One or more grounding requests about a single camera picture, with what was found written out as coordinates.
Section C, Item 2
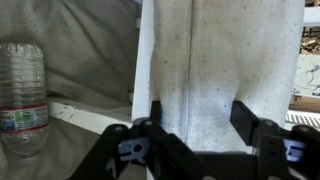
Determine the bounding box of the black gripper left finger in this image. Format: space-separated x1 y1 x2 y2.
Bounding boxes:
140 101 214 180

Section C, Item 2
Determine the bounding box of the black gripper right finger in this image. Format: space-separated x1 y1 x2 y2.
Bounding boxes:
230 101 289 180

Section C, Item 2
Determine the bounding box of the large beige pillow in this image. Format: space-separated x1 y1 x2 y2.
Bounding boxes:
151 0 304 151

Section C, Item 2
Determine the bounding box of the small white wooden chair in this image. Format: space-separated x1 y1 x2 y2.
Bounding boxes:
128 0 156 118

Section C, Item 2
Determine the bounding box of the clear plastic water bottle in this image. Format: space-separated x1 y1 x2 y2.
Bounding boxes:
0 43 49 158

